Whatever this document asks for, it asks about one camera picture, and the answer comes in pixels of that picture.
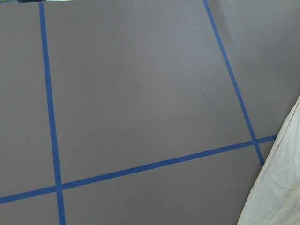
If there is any beige long-sleeve printed shirt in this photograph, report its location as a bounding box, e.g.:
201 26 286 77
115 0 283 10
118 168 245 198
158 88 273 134
237 100 300 225

